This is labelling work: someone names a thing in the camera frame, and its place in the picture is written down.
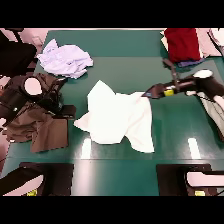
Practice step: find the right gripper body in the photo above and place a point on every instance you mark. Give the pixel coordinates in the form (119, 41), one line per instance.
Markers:
(161, 90)

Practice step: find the white T-shirt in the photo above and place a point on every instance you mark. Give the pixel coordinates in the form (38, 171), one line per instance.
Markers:
(113, 116)

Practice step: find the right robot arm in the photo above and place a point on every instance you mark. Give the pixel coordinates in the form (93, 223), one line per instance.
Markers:
(208, 83)

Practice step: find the blue garment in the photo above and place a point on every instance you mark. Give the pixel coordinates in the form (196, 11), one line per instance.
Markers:
(191, 62)

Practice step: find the red garment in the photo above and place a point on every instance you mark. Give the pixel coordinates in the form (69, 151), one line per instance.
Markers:
(182, 43)

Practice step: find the pale pink garment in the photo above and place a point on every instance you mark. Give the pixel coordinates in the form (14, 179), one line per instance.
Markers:
(207, 41)

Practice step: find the lavender shirt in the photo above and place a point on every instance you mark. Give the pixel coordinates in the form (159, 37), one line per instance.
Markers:
(65, 60)

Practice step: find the brown garment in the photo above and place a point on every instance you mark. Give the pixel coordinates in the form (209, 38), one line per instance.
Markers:
(48, 135)

